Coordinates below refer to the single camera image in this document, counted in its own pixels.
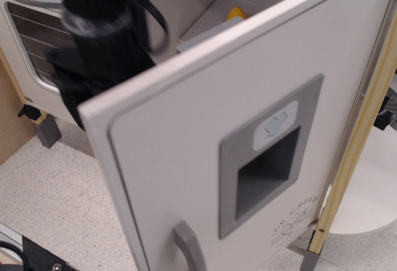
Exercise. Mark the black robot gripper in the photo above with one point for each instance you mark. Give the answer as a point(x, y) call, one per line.
point(110, 48)

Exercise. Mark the white toy fridge door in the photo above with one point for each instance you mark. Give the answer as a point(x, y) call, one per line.
point(217, 159)

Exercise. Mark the grey fridge door handle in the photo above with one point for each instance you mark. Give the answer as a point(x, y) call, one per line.
point(186, 240)

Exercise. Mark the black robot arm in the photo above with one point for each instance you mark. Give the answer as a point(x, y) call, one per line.
point(110, 47)

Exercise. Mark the white toy oven door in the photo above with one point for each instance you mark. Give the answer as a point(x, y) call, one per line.
point(26, 33)

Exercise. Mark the black clamp knob left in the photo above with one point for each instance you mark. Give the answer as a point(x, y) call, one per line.
point(30, 112)

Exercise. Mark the grey left foot cap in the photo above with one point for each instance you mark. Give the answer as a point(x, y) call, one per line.
point(48, 132)

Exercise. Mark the grey foot cap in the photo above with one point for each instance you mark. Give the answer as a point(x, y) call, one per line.
point(48, 132)
point(309, 261)

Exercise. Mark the white toy kitchen cabinet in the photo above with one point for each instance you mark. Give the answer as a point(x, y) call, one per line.
point(198, 10)

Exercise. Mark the light wooden left panel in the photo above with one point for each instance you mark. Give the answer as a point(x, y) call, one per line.
point(15, 131)

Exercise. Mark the yellow toy corn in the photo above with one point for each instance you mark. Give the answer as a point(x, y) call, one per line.
point(236, 12)

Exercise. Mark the grey ice dispenser panel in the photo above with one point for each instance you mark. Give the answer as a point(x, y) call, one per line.
point(262, 158)

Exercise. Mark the black clamp right edge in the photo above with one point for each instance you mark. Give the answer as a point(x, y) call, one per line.
point(387, 112)

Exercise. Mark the grey right foot cap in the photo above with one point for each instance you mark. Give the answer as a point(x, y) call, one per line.
point(309, 261)

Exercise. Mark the white round table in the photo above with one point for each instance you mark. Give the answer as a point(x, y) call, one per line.
point(369, 203)

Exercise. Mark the aluminium rail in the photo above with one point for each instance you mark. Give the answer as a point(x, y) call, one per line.
point(10, 236)

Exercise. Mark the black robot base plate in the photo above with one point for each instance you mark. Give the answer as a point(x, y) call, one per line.
point(42, 259)

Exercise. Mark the light wooden right post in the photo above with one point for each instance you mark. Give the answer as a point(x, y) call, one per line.
point(383, 74)

